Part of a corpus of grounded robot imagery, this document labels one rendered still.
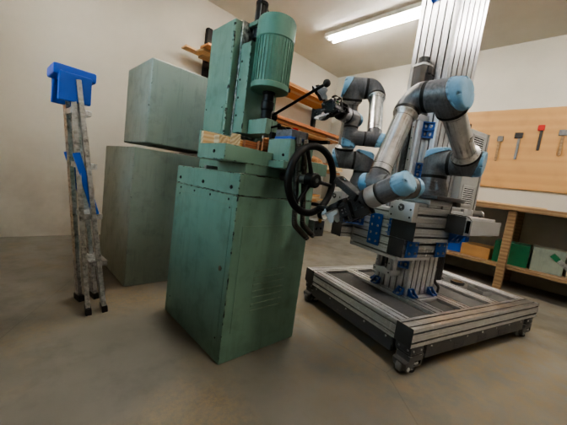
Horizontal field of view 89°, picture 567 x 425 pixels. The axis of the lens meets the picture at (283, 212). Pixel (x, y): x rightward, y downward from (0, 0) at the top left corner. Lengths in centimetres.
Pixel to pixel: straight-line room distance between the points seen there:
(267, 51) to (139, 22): 245
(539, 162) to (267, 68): 345
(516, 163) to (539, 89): 81
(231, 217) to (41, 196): 244
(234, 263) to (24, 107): 256
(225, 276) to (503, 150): 371
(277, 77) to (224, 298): 97
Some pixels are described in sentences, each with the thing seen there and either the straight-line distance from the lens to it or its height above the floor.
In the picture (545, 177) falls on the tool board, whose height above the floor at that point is 120.
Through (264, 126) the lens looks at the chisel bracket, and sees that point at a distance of 137.
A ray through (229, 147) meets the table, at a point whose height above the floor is 88.
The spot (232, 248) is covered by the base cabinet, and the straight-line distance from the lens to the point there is 118.
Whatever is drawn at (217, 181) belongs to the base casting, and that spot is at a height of 75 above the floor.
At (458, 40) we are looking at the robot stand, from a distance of 203.
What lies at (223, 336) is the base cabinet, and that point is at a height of 12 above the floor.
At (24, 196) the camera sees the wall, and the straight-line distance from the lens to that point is 338.
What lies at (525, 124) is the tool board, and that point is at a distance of 436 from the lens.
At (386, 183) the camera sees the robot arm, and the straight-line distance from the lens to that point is 96.
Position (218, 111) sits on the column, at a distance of 158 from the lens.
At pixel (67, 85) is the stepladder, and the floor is 107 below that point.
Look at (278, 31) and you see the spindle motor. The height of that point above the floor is 141.
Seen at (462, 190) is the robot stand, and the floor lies 87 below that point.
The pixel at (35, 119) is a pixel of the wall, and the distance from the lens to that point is 336.
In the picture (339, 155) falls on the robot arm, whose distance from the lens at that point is 189.
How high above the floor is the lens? 79
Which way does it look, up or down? 6 degrees down
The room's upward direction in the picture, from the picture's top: 8 degrees clockwise
